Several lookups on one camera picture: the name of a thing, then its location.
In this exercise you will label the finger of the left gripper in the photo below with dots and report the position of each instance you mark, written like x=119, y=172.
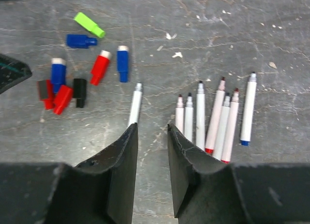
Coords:
x=12, y=72

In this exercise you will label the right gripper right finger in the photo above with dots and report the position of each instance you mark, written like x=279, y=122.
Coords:
x=208, y=191

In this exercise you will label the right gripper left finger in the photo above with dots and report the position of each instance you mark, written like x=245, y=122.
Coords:
x=99, y=190

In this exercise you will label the plain blue marker cap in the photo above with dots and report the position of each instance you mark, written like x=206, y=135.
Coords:
x=80, y=41

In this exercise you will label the red cap marker with eraser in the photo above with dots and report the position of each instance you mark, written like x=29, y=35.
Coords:
x=231, y=126

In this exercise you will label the blue cap marker with eraser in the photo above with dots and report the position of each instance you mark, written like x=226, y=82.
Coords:
x=200, y=116

